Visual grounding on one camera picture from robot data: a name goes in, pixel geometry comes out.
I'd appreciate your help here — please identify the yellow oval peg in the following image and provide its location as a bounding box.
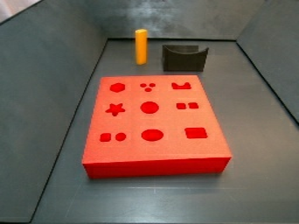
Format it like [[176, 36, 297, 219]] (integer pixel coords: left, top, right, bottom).
[[135, 29, 147, 65]]

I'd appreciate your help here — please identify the red shape sorting board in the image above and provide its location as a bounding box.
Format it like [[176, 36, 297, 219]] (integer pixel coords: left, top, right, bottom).
[[82, 75, 231, 179]]

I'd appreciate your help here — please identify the black curved holder block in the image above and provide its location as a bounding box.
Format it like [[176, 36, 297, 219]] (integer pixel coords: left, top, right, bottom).
[[163, 45, 210, 72]]

